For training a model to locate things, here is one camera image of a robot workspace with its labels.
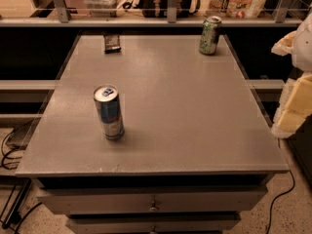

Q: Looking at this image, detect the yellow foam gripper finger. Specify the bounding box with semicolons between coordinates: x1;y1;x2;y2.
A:
271;31;296;56
271;73;312;138

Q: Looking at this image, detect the green soda can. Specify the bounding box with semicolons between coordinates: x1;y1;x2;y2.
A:
199;16;222;55

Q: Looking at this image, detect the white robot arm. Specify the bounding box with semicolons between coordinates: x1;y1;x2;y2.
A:
271;15;312;138

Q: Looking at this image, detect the dark rxbar chocolate wrapper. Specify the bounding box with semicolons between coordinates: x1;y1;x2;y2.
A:
103;34;121;54

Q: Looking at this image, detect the blue silver energy drink can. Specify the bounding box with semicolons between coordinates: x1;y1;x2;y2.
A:
94;85;124;139

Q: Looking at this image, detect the grey upper drawer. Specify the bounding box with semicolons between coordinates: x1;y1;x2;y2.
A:
38;186;267;215

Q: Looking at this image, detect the grey drawer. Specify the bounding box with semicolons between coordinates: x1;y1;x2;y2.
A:
38;186;267;215
66;214;241;234

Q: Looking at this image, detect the grey lower drawer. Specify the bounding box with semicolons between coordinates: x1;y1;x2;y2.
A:
66;214;241;234

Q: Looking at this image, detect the metal railing frame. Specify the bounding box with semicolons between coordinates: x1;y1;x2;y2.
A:
0;0;311;28

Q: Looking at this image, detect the black floor cable right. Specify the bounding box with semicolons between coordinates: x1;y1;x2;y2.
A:
264;169;296;234

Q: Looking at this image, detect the black floor cables left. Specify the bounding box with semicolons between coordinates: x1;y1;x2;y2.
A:
0;119;43;234

